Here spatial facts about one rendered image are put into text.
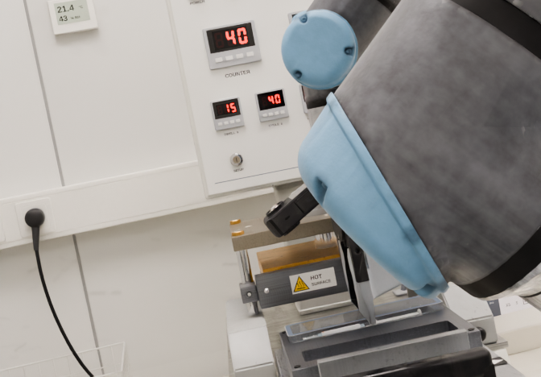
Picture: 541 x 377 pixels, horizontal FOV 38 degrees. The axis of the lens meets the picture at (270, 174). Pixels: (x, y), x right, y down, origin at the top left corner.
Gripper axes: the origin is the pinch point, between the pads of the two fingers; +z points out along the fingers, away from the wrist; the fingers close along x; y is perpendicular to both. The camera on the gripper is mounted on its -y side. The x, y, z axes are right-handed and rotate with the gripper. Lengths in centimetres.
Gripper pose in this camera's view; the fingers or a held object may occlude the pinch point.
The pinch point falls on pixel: (360, 309)
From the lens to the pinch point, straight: 95.8
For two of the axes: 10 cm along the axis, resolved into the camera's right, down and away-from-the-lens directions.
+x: -0.7, -0.4, 10.0
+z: 1.9, 9.8, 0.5
